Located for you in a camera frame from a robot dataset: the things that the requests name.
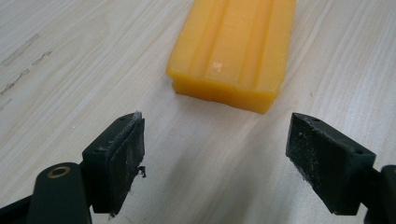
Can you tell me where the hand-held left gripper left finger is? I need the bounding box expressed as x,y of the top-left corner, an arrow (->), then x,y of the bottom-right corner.
81,110 -> 147,217

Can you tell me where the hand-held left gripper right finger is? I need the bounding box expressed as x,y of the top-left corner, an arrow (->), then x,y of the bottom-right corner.
285,112 -> 377,217

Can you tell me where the yellow soap bar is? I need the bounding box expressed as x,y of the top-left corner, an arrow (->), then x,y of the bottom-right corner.
165,0 -> 298,115

